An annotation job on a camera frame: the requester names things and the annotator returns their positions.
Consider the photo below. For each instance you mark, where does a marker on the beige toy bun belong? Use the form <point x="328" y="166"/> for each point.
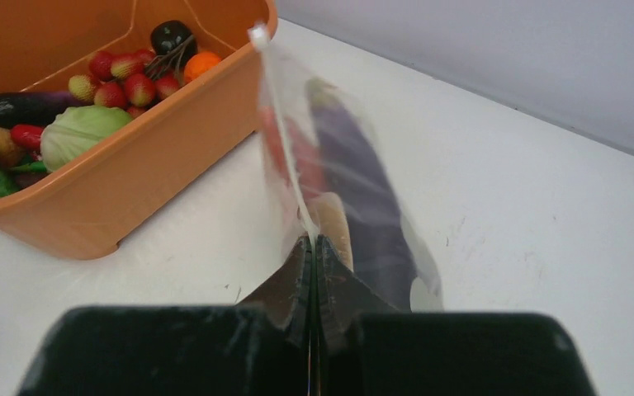
<point x="328" y="213"/>

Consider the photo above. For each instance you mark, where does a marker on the toy strawberry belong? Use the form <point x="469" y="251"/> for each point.
<point x="139" y="89"/>
<point x="99" y="65"/>
<point x="125" y="65"/>

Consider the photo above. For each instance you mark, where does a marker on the dark toy plum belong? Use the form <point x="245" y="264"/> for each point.
<point x="170" y="35"/>

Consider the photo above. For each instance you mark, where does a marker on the green toy cabbage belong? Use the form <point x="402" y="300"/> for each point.
<point x="78" y="129"/>

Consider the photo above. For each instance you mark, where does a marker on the red toy chili pepper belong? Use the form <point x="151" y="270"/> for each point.
<point x="27" y="137"/>

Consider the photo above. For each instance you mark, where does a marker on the small purple toy eggplant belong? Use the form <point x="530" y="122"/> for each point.
<point x="34" y="108"/>

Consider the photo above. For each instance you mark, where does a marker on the orange toy tangerine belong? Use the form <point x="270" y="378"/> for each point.
<point x="199" y="64"/>

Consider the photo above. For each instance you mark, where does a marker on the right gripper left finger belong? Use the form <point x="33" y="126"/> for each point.
<point x="256" y="347"/>

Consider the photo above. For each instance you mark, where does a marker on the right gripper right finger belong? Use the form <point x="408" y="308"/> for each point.
<point x="372" y="343"/>

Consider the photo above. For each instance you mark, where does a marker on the toy watermelon slice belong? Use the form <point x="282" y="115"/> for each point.
<point x="307" y="156"/>

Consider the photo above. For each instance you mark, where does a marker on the clear zip top bag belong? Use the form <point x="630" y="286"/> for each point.
<point x="283" y="89"/>

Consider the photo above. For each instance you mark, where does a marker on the orange plastic bin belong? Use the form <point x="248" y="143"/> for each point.
<point x="85" y="209"/>

